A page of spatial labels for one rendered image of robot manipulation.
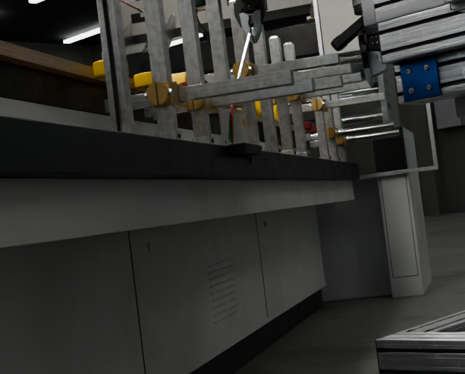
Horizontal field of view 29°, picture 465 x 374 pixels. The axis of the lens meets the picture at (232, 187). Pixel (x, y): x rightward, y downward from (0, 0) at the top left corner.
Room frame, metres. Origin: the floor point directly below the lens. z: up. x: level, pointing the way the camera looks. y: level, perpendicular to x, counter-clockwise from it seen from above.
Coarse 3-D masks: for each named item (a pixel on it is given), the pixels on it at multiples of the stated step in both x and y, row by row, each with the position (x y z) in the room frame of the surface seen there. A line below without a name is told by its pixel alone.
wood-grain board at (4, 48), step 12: (0, 48) 1.67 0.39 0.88; (12, 48) 1.72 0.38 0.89; (24, 48) 1.76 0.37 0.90; (12, 60) 1.74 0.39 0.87; (24, 60) 1.76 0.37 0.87; (36, 60) 1.81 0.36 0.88; (48, 60) 1.86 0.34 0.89; (60, 60) 1.91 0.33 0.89; (48, 72) 1.92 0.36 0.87; (60, 72) 1.93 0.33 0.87; (72, 72) 1.96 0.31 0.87; (84, 72) 2.02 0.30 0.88; (132, 84) 2.30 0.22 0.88; (276, 120) 3.89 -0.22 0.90
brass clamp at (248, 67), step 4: (236, 64) 2.68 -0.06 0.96; (240, 64) 2.67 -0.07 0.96; (244, 64) 2.67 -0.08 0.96; (248, 64) 2.69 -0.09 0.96; (252, 64) 2.72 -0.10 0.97; (232, 68) 2.68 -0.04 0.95; (236, 68) 2.68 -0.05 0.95; (244, 68) 2.67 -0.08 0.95; (248, 68) 2.67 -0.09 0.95; (252, 68) 2.72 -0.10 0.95; (232, 72) 2.68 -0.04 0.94; (236, 72) 2.68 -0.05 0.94; (244, 72) 2.67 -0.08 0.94; (248, 72) 2.67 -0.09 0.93; (252, 72) 2.71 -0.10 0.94; (236, 76) 2.68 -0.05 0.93; (244, 76) 2.67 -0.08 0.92
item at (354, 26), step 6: (360, 18) 2.39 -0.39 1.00; (354, 24) 2.40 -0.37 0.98; (360, 24) 2.40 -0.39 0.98; (348, 30) 2.40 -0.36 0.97; (354, 30) 2.40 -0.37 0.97; (336, 36) 2.43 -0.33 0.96; (342, 36) 2.41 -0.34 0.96; (348, 36) 2.41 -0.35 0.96; (354, 36) 2.43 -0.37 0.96; (336, 42) 2.41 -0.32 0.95; (342, 42) 2.41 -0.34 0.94; (348, 42) 2.44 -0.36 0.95; (336, 48) 2.42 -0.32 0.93; (342, 48) 2.43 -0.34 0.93
